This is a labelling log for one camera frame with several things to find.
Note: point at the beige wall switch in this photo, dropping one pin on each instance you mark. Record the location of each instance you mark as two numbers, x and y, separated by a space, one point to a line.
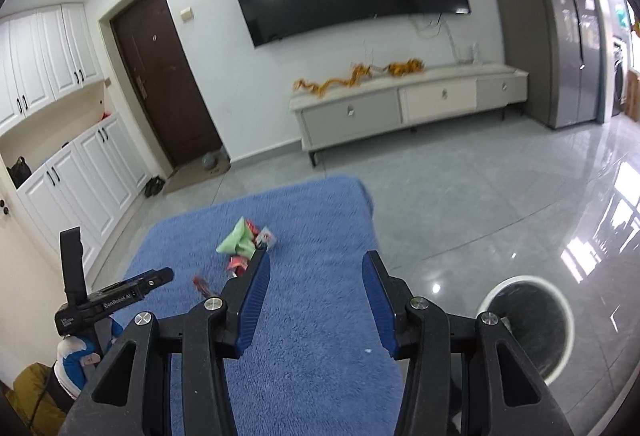
186 13

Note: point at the black bag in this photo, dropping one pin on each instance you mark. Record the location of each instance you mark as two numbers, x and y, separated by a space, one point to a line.
20 171

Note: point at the grey slipper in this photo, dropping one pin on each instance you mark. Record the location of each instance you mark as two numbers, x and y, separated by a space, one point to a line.
208 161

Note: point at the grey white television cabinet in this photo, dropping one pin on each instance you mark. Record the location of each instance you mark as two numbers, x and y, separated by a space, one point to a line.
350 116

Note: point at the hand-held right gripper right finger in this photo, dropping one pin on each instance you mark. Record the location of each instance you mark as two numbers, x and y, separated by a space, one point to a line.
377 306

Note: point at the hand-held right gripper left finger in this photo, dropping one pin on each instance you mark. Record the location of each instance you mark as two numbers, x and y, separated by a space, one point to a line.
255 301

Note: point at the long golden dragon figurine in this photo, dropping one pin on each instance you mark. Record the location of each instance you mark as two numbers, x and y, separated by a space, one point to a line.
322 86

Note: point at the small golden dragon figurine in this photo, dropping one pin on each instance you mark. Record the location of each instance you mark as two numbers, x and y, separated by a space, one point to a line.
365 70

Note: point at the green wrapper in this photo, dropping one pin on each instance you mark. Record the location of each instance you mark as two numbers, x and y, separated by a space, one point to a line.
235 241

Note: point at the white upper wall cabinets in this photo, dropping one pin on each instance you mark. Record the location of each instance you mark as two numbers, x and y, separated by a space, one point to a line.
45 61

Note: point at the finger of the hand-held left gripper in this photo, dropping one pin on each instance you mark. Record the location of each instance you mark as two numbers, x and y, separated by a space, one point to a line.
155 278

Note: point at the cardboard box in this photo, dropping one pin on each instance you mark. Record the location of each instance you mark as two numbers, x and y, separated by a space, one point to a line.
633 94

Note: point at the golden tiger figurine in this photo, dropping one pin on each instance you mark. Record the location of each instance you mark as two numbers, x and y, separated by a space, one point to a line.
406 66

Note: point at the white lower cabinets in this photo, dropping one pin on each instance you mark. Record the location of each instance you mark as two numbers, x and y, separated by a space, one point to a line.
90 181

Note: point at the small red wrapper strip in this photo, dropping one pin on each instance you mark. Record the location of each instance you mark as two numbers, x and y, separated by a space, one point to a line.
202 287

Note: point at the white red-label packet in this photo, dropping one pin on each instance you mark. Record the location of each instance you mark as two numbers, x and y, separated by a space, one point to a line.
266 236

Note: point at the person's left hand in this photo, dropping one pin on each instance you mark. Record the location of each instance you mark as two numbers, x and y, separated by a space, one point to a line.
75 361

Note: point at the black shoes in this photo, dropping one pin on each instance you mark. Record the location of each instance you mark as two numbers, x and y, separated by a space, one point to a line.
154 186

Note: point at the red wrapper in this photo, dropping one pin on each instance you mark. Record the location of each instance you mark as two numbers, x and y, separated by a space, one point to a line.
238 264

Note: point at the brown doormat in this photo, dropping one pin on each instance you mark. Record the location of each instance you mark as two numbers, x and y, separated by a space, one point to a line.
192 176

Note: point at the mustard yellow cushion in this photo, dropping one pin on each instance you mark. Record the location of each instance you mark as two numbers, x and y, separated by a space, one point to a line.
32 391

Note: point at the grey double-door refrigerator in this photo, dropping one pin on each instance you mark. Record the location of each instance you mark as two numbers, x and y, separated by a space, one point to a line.
540 26

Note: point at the blue fluffy rug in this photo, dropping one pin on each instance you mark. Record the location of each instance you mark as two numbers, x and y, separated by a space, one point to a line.
310 316

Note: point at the brown entrance door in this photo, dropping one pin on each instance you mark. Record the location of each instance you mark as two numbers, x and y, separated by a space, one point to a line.
160 76

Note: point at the white round trash bin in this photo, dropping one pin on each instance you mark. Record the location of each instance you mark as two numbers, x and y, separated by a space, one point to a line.
530 331

